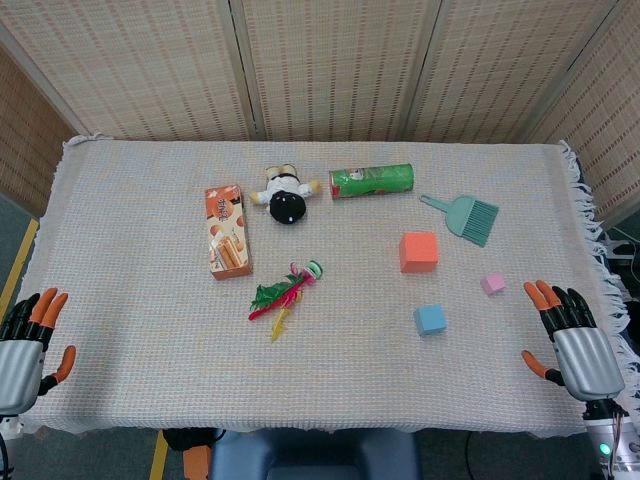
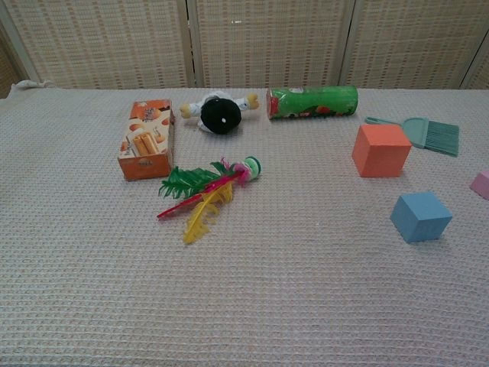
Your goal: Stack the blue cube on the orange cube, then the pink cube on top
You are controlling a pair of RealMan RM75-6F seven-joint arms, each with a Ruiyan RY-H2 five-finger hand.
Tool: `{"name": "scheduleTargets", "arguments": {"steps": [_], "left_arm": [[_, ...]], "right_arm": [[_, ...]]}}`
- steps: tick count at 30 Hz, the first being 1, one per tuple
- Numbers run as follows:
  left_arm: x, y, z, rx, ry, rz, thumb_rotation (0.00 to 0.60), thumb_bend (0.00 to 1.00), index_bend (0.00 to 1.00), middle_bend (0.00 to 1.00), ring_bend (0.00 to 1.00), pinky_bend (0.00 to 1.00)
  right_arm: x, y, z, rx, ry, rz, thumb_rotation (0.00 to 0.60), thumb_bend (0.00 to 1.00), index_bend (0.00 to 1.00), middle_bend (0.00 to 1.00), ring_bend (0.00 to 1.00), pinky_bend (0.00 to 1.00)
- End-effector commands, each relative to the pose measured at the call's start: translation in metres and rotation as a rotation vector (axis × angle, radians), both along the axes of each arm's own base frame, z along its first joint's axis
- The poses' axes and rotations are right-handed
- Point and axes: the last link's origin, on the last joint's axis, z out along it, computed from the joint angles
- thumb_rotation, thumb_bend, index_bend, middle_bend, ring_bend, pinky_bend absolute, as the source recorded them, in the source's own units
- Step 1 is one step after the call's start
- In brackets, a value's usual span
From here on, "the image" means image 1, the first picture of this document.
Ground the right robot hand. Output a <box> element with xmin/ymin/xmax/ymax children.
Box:
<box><xmin>521</xmin><ymin>280</ymin><xmax>627</xmax><ymax>404</ymax></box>

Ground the green chips can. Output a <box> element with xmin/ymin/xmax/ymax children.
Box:
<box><xmin>328</xmin><ymin>163</ymin><xmax>416</xmax><ymax>202</ymax></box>

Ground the blue foam cube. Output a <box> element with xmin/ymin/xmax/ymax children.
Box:
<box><xmin>412</xmin><ymin>303</ymin><xmax>448</xmax><ymax>338</ymax></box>

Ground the colourful feather shuttlecock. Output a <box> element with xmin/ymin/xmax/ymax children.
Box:
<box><xmin>248</xmin><ymin>259</ymin><xmax>327</xmax><ymax>344</ymax></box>

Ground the plush doll black hair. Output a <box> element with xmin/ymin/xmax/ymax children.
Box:
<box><xmin>249</xmin><ymin>163</ymin><xmax>323</xmax><ymax>225</ymax></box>

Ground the pink foam cube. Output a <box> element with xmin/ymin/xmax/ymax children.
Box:
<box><xmin>479</xmin><ymin>272</ymin><xmax>508</xmax><ymax>297</ymax></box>

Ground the woven folding screen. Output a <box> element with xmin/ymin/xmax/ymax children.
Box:
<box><xmin>0</xmin><ymin>0</ymin><xmax>640</xmax><ymax>221</ymax></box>

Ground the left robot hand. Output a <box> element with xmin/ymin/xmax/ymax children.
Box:
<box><xmin>0</xmin><ymin>286</ymin><xmax>78</xmax><ymax>417</ymax></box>

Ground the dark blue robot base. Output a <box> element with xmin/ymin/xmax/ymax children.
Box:
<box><xmin>208</xmin><ymin>428</ymin><xmax>422</xmax><ymax>480</ymax></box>

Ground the teal hand brush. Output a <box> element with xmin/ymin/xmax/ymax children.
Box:
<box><xmin>418</xmin><ymin>193</ymin><xmax>500</xmax><ymax>249</ymax></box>

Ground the orange foam cube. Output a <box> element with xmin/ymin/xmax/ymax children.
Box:
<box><xmin>398</xmin><ymin>231</ymin><xmax>441</xmax><ymax>275</ymax></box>

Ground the orange biscuit box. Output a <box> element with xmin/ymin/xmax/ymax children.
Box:
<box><xmin>204</xmin><ymin>183</ymin><xmax>255</xmax><ymax>281</ymax></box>

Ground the black and orange object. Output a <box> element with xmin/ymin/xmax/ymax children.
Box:
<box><xmin>163</xmin><ymin>427</ymin><xmax>224</xmax><ymax>480</ymax></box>

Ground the white woven tablecloth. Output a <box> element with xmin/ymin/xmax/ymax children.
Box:
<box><xmin>22</xmin><ymin>131</ymin><xmax>640</xmax><ymax>436</ymax></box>

